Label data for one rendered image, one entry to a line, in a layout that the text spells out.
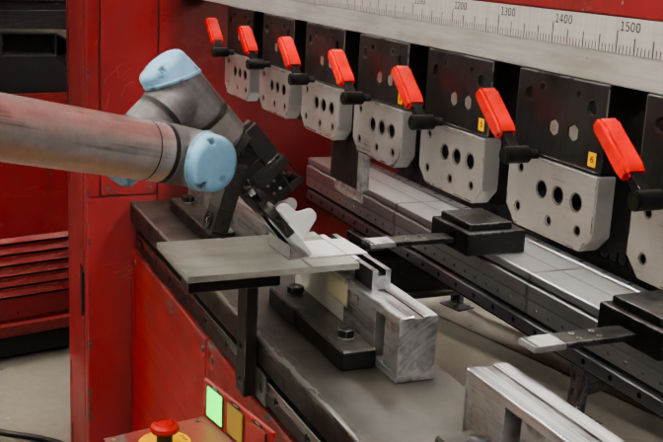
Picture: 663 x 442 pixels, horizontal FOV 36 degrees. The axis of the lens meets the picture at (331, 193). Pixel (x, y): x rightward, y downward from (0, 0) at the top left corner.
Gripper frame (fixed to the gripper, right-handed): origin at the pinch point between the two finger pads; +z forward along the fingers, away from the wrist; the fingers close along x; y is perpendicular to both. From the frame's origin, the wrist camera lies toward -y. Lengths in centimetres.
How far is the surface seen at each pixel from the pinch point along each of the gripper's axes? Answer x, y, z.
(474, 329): 189, 59, 183
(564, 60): -56, 25, -24
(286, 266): -6.9, -3.5, -2.0
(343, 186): 2.4, 12.5, -0.3
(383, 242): -0.6, 11.4, 10.1
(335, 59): -9.3, 20.1, -21.7
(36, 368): 204, -70, 73
